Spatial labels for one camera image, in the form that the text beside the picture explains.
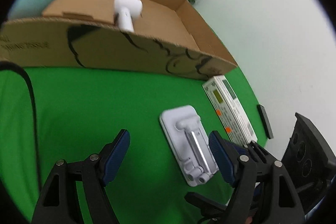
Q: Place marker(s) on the large cardboard tray box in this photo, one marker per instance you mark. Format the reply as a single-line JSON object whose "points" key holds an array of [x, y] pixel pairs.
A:
{"points": [[170, 37]]}

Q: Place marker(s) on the white folding phone stand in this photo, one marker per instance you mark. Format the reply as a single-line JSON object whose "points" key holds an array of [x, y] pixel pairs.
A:
{"points": [[189, 143]]}

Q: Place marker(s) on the small black flat device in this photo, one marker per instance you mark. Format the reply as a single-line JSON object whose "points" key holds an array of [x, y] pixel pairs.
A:
{"points": [[265, 121]]}

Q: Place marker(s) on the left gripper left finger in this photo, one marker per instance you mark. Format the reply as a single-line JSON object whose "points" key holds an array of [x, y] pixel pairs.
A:
{"points": [[59, 201]]}

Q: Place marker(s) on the long brown cardboard box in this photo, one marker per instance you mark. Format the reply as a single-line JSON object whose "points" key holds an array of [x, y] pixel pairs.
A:
{"points": [[90, 10]]}

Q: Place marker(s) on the white medicine box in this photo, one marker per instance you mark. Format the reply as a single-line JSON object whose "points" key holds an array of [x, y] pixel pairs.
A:
{"points": [[229, 110]]}

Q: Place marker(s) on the white handheld fan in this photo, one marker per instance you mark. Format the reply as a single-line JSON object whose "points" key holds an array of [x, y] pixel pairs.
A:
{"points": [[126, 11]]}

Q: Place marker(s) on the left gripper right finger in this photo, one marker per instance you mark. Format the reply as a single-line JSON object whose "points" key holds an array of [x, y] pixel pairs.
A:
{"points": [[261, 184]]}

